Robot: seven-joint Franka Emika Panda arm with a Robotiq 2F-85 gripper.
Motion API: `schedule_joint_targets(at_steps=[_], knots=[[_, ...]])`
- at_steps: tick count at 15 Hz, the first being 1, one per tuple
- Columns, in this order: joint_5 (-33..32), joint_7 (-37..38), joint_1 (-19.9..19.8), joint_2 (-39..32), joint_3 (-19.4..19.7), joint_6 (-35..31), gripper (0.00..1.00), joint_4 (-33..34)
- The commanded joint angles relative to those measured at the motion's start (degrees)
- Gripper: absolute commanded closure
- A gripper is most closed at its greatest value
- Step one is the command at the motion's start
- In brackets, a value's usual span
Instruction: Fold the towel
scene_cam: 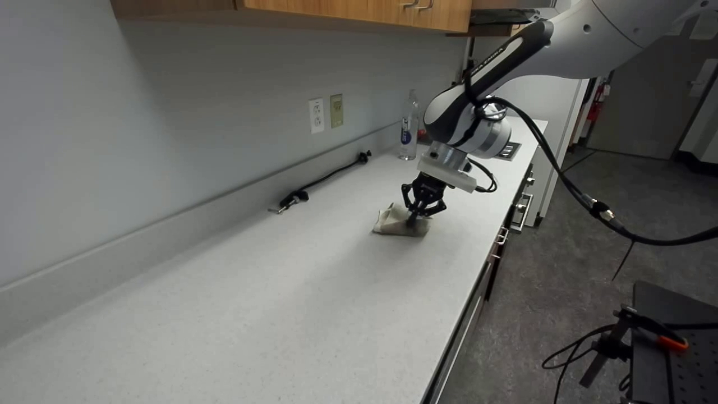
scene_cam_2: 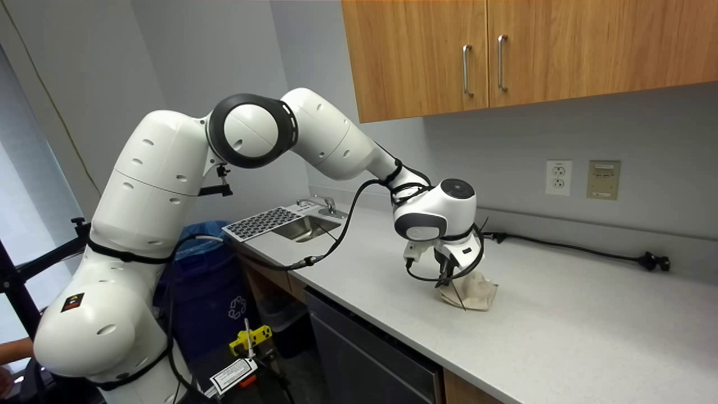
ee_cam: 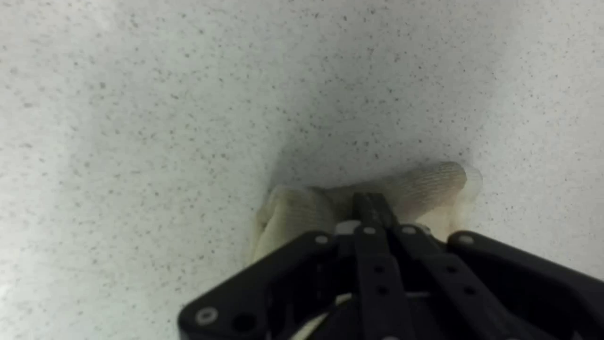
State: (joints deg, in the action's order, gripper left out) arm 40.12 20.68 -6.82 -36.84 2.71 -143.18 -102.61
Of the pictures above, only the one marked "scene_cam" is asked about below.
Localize beige wall plate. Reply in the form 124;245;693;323
328;93;349;131

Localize black power cord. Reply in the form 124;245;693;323
272;149;375;215

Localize black breadboard table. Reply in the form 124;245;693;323
628;278;718;404

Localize orange-handled clamp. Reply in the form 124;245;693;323
612;302;693;360

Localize red wall-mounted device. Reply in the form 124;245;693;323
586;81;612;127

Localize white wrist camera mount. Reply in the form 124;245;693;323
416;143;481;196

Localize white wall outlet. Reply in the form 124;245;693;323
307;97;331;137

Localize cream stained towel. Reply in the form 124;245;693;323
371;200;436;241

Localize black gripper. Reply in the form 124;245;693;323
400;171;454;223

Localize wooden wall cabinet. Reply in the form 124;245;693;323
110;0;475;36

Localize clear water bottle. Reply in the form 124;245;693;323
396;89;421;164

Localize dark wall shelf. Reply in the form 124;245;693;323
470;5;545;41

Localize black floor cables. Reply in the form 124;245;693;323
540;322;627;404

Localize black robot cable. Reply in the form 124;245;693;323
470;94;718;249

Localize white cabinet panel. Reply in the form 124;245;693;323
510;69;599;232

